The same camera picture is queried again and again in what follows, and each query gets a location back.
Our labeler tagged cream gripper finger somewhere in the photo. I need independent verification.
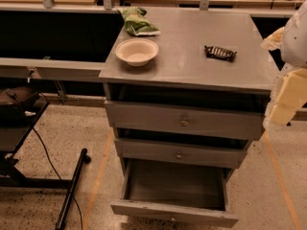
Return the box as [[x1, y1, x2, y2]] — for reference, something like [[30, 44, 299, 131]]
[[269, 68, 307, 126]]

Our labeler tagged dark rxbar chocolate bar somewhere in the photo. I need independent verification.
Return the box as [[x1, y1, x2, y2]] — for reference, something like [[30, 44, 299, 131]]
[[204, 46, 237, 62]]

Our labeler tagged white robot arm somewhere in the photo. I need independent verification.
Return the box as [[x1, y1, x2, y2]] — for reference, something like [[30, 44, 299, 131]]
[[261, 1, 307, 128]]

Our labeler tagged grey wooden drawer cabinet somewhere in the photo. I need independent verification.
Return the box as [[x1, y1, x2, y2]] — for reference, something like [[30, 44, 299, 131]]
[[99, 6, 272, 174]]

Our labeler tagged open bottom grey drawer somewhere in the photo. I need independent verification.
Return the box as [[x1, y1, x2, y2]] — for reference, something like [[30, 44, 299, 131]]
[[111, 159, 238, 228]]

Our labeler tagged top grey drawer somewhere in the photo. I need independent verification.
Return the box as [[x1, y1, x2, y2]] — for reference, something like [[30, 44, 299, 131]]
[[105, 101, 263, 140]]

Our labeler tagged middle grey drawer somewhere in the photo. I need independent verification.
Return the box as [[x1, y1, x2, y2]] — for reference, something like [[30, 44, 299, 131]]
[[115, 138, 247, 169]]

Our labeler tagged white paper bowl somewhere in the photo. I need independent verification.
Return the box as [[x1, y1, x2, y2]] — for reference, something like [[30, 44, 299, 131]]
[[115, 38, 159, 67]]

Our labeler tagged green chip bag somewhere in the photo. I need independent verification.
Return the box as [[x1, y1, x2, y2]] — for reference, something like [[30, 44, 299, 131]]
[[120, 7, 160, 36]]

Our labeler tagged black cart with bag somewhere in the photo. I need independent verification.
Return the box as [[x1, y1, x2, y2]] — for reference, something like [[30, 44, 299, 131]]
[[0, 86, 91, 230]]

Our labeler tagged black floor cable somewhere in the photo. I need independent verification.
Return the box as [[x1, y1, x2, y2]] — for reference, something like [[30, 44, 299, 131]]
[[32, 126, 84, 230]]

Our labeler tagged grey bench rail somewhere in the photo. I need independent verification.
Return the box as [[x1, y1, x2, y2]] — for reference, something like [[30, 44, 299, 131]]
[[0, 57, 106, 82]]

